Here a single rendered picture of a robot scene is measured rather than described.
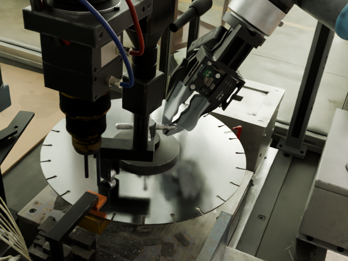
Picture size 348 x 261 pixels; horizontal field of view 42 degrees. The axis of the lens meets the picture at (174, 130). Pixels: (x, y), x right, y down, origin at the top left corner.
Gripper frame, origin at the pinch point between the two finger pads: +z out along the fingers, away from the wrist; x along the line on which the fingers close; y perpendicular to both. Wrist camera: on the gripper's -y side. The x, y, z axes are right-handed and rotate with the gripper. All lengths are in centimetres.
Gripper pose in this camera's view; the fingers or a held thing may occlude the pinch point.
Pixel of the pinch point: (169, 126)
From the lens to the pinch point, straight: 73.3
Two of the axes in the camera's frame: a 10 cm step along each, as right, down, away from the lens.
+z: -5.6, 7.7, 3.0
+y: 0.4, 3.9, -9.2
